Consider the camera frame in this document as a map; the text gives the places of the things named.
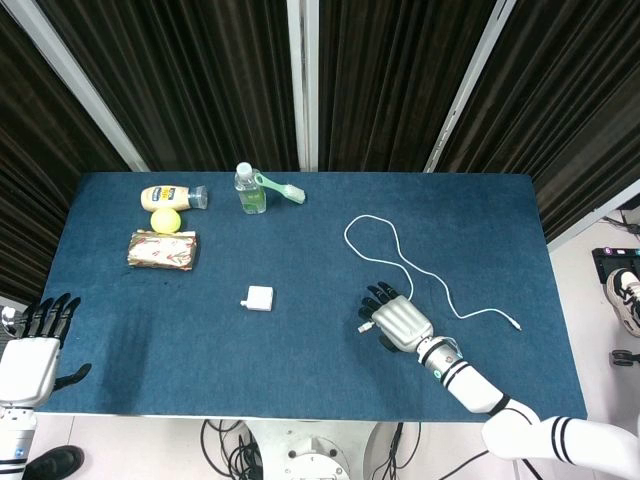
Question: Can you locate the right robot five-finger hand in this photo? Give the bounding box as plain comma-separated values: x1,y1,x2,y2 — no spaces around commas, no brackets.
357,281,435,354

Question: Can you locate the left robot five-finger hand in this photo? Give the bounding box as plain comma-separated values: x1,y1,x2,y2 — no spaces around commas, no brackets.
0,293,93,409

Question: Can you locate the white USB cable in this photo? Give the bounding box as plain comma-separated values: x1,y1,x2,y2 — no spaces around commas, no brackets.
343,214,523,335

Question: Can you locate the white charger block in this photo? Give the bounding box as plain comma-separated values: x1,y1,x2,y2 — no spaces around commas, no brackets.
239,285,275,313

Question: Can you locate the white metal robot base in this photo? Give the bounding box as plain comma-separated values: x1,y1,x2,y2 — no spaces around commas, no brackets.
247,418,385,480

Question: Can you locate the black shoe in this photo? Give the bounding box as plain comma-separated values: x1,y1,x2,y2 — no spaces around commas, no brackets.
22,445,86,480

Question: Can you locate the blue table mat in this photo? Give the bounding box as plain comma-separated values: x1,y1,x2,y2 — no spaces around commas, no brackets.
9,172,589,424

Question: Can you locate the gold foil snack package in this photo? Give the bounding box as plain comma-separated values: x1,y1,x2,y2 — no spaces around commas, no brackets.
124,228,200,273

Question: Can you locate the green scrubbing brush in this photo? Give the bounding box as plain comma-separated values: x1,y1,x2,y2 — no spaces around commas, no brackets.
253,172,307,204

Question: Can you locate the black pleated curtain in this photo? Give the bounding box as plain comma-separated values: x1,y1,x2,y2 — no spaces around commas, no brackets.
317,0,497,173
0,0,129,306
37,0,301,173
433,0,640,242

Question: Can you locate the clear bottle green liquid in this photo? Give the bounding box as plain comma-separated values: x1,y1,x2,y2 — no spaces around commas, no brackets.
233,162,268,216

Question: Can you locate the yellow tennis ball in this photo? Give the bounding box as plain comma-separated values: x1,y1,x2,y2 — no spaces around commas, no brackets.
150,208,182,234

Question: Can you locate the mayonnaise squeeze bottle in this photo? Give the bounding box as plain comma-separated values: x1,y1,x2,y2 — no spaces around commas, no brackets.
139,184,209,213

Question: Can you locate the black electronic device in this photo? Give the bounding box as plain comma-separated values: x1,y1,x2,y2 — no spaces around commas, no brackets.
592,246,640,281

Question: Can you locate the black caster wheel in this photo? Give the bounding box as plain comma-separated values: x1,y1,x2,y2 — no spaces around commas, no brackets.
608,348,640,369

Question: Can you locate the black and white sneaker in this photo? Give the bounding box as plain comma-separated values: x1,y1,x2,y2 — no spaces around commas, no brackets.
606,268,640,336

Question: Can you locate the black cable bundle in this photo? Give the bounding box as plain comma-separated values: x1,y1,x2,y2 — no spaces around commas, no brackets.
199,418,265,480
382,422,422,480

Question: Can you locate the white partition post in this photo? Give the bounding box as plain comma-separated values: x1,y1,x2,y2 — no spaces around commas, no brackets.
4,0,150,173
423,0,516,174
547,192,640,251
286,0,320,173

